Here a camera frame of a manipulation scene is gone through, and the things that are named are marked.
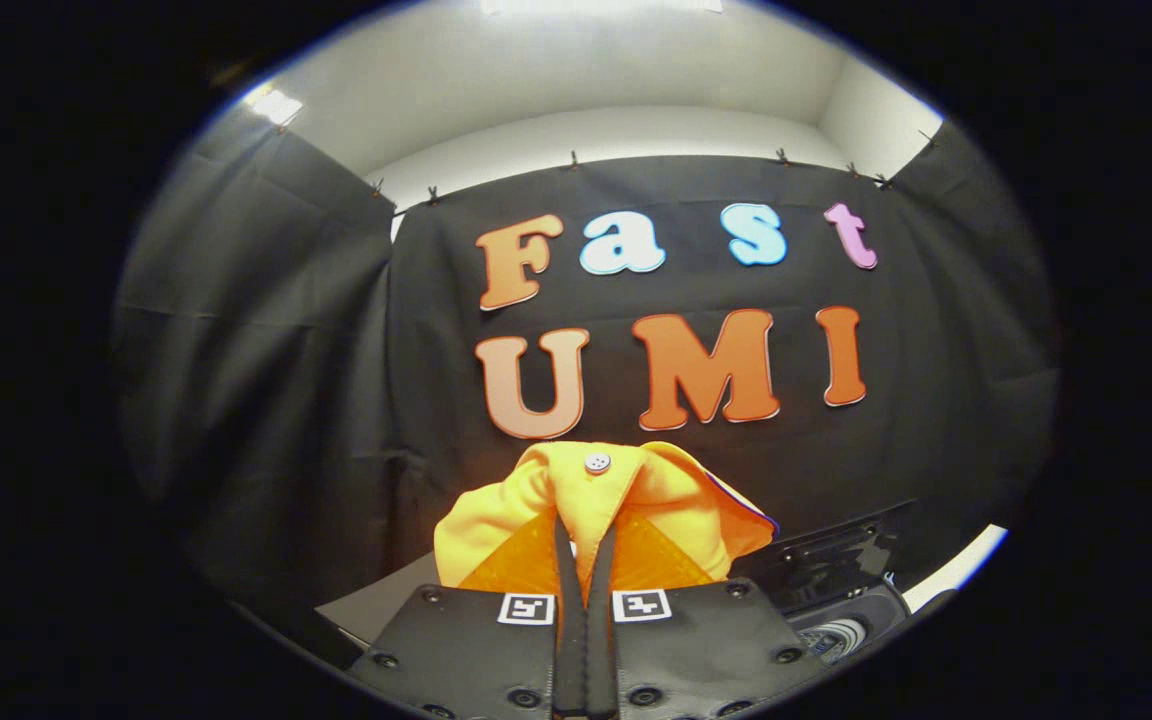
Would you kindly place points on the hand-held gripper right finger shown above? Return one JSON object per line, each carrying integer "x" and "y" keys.
{"x": 706, "y": 650}

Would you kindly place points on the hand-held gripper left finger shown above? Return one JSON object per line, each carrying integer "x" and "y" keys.
{"x": 476, "y": 650}

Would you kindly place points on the dark washing machine lid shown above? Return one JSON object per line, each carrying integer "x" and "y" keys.
{"x": 826, "y": 555}

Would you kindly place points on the orange polo shirt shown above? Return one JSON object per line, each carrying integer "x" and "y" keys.
{"x": 536, "y": 480}

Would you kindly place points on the row of black clips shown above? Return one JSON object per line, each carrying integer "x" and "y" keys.
{"x": 573, "y": 158}

